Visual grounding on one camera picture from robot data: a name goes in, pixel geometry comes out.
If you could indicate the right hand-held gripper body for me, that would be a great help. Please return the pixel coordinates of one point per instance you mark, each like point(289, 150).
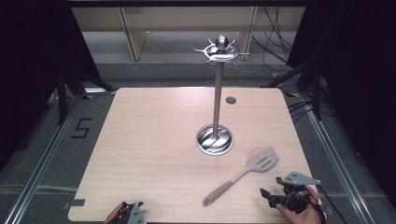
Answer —
point(295, 180)

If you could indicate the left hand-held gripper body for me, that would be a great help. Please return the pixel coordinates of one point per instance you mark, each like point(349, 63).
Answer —
point(135, 215)

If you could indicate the grey slotted spatula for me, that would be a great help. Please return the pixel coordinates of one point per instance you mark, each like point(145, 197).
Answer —
point(261, 160)

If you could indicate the steel utensil rack stand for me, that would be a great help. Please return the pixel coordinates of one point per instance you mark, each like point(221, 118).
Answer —
point(217, 102)

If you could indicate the person's left hand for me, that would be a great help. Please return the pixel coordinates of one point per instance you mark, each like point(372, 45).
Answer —
point(112, 214)

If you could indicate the person's right hand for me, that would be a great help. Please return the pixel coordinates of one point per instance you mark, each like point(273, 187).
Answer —
point(306, 216)

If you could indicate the black tripod stand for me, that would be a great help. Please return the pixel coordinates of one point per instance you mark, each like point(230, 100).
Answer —
point(316, 93)
point(62, 93)

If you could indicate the grey round table grommet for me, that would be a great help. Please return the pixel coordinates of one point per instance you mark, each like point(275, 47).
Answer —
point(230, 100)

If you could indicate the black curtain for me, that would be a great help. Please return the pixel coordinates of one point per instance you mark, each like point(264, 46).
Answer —
point(31, 62)
point(358, 62)

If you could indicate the beige wooden furniture leg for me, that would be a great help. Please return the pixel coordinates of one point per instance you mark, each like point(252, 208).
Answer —
point(247, 31)
point(132, 34)

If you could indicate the metal floor rail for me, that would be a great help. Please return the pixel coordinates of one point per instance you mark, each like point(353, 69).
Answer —
point(334, 161)
point(40, 165)

